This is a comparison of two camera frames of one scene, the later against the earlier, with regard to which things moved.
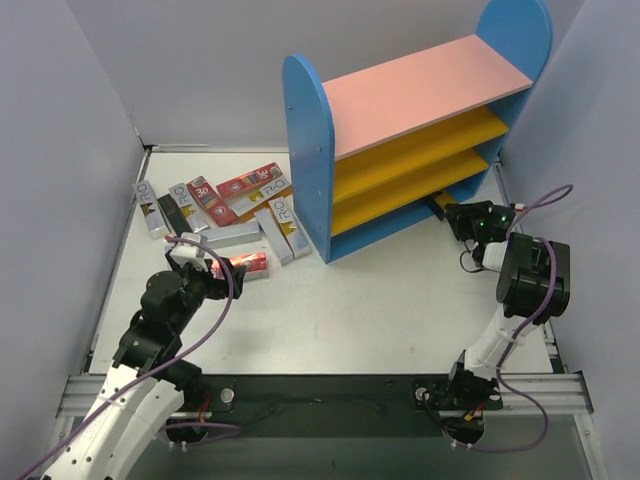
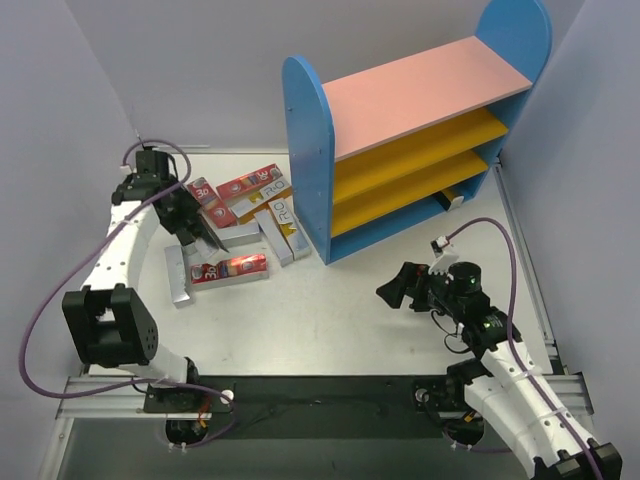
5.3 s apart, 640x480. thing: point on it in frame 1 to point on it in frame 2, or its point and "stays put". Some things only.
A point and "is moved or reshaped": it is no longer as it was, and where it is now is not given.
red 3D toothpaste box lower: [257, 265] stays put
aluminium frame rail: [564, 394] stays put
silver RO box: [189, 207] is moved or reshaped
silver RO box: [291, 228] stays put
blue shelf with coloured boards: [372, 148] stays put
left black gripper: [220, 278] to [185, 231]
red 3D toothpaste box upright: [212, 200] stays put
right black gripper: [461, 220] to [414, 286]
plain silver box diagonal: [281, 248] stays put
